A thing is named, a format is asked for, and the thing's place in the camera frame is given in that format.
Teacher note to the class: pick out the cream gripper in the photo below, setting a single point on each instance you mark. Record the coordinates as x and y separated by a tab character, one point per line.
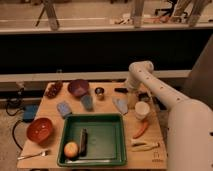
132	99

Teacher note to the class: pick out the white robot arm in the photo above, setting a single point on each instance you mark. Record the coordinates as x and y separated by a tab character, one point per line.
190	121

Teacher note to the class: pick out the blue cloth right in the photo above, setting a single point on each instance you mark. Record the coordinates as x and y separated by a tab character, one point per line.
121	105

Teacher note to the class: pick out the blue cloth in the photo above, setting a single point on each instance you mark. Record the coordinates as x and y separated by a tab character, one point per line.
87	102
121	105

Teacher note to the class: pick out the white cup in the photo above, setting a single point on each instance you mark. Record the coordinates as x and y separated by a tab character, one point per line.
142	109

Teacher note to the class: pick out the small metal cup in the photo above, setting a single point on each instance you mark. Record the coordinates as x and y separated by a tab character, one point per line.
99	91

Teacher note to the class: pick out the blue cloth middle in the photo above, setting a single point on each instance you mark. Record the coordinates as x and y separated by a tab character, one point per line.
87	102

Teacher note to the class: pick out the purple bowl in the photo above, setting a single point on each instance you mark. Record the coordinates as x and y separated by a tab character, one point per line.
78	87

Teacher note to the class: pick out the green plastic tray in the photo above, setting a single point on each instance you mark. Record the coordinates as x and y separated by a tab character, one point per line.
105	140

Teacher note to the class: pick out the blue sponge left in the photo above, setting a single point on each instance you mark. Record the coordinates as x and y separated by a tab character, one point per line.
64	109

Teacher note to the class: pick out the bunch of dark grapes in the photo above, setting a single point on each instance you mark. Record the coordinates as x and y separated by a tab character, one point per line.
54	89

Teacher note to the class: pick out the yellow apple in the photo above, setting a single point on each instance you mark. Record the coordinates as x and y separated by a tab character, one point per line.
71	149

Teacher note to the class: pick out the red bowl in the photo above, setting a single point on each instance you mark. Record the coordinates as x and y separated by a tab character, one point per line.
39	130

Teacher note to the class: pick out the blue box on floor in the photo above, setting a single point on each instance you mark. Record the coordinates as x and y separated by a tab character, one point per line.
29	113

